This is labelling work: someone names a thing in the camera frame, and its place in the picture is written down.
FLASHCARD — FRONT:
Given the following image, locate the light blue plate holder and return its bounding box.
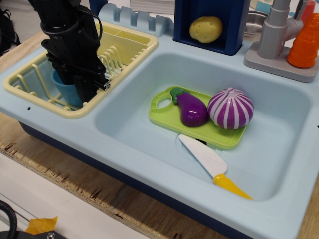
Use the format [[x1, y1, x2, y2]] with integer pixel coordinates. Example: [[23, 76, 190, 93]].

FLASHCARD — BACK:
[[99, 3, 173, 38]]

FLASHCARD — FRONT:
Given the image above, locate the grey toy faucet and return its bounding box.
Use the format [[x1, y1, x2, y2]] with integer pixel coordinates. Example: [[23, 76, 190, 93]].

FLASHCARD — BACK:
[[244, 0, 319, 83]]

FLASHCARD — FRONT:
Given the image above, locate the yellow plastic drying rack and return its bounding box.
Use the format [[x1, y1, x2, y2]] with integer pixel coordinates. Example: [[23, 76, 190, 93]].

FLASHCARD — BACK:
[[2, 22, 158, 119]]

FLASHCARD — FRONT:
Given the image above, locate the black bag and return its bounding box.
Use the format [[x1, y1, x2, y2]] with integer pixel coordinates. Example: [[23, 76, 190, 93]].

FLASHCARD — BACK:
[[0, 9, 21, 56]]

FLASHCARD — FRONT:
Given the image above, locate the dark blue plastic box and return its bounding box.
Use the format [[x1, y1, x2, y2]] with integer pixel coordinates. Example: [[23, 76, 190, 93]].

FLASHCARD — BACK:
[[173, 0, 250, 56]]

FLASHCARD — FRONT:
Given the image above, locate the yellow toy potato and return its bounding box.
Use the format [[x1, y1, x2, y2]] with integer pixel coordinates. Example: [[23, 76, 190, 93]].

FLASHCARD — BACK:
[[189, 16, 223, 44]]

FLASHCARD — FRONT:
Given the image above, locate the metal bowl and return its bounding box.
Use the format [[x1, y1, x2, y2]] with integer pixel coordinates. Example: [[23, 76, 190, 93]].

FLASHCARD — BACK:
[[244, 11, 268, 35]]

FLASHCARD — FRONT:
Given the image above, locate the white toy knife yellow handle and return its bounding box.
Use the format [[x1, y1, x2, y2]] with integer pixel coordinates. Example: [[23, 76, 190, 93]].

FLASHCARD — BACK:
[[178, 134, 253, 200]]

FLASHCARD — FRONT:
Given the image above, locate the orange toy carrot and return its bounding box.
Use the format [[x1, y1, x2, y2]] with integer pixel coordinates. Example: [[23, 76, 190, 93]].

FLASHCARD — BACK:
[[287, 13, 319, 68]]

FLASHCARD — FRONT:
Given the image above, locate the light blue toy sink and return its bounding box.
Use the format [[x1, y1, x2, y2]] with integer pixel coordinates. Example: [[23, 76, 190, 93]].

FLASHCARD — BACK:
[[0, 33, 319, 239]]

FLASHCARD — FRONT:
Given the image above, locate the green plastic cutting board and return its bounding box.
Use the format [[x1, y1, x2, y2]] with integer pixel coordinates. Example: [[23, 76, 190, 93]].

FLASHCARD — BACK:
[[149, 86, 246, 149]]

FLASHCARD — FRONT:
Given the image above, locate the black cable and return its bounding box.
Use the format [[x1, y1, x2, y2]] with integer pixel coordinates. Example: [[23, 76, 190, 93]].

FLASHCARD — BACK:
[[0, 200, 18, 239]]

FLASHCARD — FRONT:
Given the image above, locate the blue plastic cup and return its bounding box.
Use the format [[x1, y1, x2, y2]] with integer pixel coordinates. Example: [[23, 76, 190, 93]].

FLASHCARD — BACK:
[[51, 70, 83, 107]]

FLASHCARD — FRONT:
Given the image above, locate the yellow tape piece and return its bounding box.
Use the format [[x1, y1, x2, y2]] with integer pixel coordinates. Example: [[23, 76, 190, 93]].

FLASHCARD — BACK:
[[25, 216, 58, 235]]

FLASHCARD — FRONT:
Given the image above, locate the purple striped toy onion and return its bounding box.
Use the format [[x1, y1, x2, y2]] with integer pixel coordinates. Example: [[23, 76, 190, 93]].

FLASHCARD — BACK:
[[207, 88, 254, 130]]

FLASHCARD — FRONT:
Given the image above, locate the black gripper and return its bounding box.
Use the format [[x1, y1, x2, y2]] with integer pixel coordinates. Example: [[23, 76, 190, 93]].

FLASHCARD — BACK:
[[29, 0, 109, 102]]

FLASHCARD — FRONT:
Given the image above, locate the purple toy eggplant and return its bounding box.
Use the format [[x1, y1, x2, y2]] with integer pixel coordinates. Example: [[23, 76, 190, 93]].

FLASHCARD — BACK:
[[170, 87, 209, 127]]

